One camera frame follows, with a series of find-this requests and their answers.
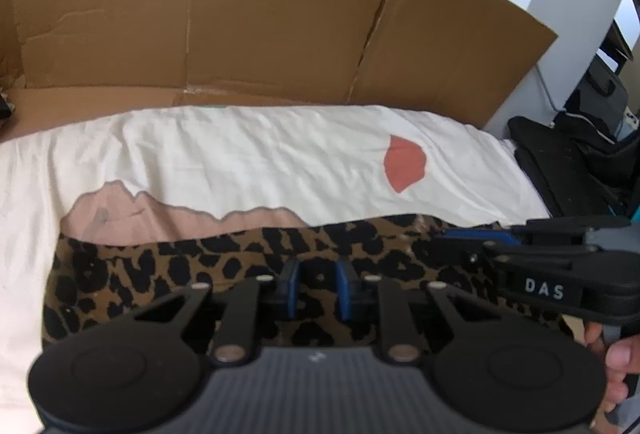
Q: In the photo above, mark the person's right hand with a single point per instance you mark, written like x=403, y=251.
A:
x=620, y=359

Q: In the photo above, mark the folded black garment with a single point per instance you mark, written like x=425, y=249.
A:
x=545, y=163

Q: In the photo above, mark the cream printed bear blanket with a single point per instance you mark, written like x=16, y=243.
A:
x=250, y=153

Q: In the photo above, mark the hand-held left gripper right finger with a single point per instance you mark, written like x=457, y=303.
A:
x=346, y=289

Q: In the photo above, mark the black jacket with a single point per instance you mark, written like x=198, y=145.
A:
x=615, y=163

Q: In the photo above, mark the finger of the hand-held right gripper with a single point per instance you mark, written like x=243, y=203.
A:
x=460, y=251
x=480, y=236

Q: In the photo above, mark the leopard print pants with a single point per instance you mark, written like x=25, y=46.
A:
x=150, y=274

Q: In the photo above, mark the flattened brown cardboard sheet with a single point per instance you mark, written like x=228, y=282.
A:
x=250, y=13

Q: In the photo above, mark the dark grey case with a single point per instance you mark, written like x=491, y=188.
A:
x=600, y=88

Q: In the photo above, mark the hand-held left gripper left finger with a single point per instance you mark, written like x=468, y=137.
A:
x=289, y=289

